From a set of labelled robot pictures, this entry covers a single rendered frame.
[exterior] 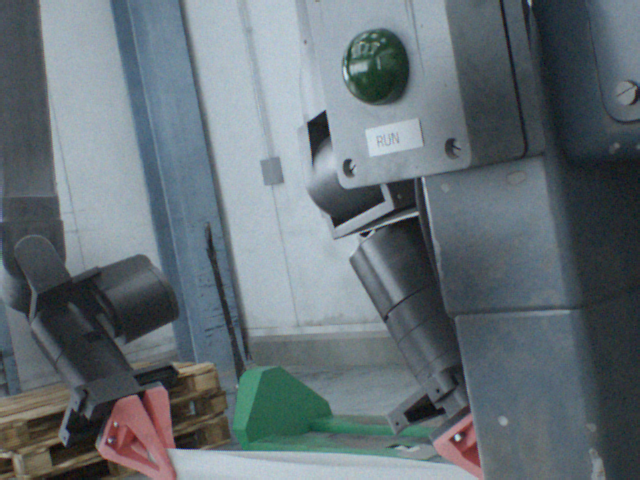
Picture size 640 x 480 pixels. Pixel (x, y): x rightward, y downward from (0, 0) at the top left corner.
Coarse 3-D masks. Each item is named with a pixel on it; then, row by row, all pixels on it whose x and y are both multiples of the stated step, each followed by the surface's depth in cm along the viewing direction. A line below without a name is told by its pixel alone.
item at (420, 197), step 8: (416, 184) 57; (416, 192) 58; (424, 200) 57; (424, 208) 57; (424, 216) 57; (424, 224) 58; (424, 232) 58; (432, 240) 58; (432, 248) 58; (432, 256) 58; (432, 264) 58; (440, 288) 58; (456, 336) 59
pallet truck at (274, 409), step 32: (256, 384) 615; (288, 384) 624; (256, 416) 607; (288, 416) 618; (320, 416) 630; (352, 416) 618; (384, 416) 603; (256, 448) 596; (288, 448) 578; (320, 448) 560; (352, 448) 545; (384, 448) 534; (416, 448) 528
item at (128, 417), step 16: (128, 400) 106; (112, 416) 106; (128, 416) 105; (144, 416) 106; (112, 432) 108; (128, 432) 107; (144, 432) 105; (112, 448) 108; (128, 448) 109; (160, 448) 105; (128, 464) 108; (144, 464) 107; (160, 464) 105
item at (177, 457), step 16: (176, 464) 105; (192, 464) 103; (208, 464) 101; (224, 464) 99; (240, 464) 97; (256, 464) 95; (272, 464) 93; (288, 464) 92; (304, 464) 95; (320, 464) 94; (336, 464) 92; (352, 464) 91; (368, 464) 90; (384, 464) 89; (400, 464) 87; (416, 464) 86; (432, 464) 84; (448, 464) 83
